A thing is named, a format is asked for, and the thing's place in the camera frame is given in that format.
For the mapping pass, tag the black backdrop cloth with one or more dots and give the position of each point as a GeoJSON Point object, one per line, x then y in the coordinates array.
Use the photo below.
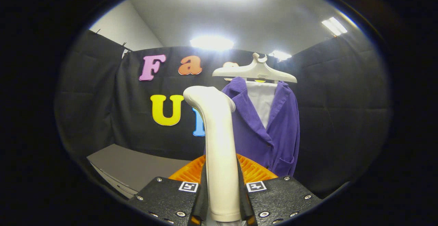
{"type": "Point", "coordinates": [342, 116]}

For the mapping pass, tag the rectangular ceiling light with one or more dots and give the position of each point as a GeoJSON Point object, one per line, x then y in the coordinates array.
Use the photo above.
{"type": "Point", "coordinates": [212, 43]}

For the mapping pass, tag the white garment steamer head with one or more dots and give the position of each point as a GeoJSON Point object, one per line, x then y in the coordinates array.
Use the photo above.
{"type": "Point", "coordinates": [219, 150]}

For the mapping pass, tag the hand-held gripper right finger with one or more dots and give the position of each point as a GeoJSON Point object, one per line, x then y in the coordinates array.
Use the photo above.
{"type": "Point", "coordinates": [284, 198]}

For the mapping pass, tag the grey cabinet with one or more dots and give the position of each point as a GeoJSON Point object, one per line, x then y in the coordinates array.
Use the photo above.
{"type": "Point", "coordinates": [137, 166]}

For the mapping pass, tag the double-tube ceiling light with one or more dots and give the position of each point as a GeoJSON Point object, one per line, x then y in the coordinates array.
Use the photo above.
{"type": "Point", "coordinates": [334, 26]}

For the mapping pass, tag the small ceiling light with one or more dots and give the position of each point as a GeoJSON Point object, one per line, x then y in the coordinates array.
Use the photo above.
{"type": "Point", "coordinates": [280, 55]}

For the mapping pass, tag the white clothes hanger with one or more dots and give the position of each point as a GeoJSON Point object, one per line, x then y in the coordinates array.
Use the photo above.
{"type": "Point", "coordinates": [256, 72]}

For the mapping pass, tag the purple jacket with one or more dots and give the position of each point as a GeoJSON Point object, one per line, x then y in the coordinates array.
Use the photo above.
{"type": "Point", "coordinates": [253, 140]}

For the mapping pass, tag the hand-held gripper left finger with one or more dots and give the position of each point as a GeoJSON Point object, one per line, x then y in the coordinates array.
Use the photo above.
{"type": "Point", "coordinates": [164, 198]}

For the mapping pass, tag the white inner shirt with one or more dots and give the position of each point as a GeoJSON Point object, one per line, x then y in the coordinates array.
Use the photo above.
{"type": "Point", "coordinates": [261, 99]}

